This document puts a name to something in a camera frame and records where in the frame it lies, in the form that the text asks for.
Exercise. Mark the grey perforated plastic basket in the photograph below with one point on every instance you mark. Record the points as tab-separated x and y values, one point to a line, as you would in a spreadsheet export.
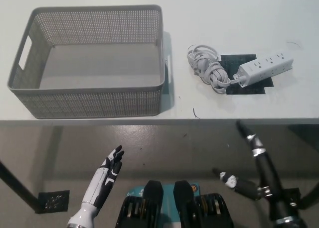
99	63

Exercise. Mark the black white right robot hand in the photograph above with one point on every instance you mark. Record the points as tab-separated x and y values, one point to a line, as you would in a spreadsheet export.
268	178

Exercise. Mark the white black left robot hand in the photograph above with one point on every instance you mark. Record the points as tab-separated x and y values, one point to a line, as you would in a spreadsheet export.
104	178

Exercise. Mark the small dark thread scrap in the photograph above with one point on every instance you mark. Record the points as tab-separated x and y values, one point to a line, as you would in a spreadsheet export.
195	114

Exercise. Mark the black tape patch on table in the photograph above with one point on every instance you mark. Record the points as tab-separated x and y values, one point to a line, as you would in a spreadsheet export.
231	61

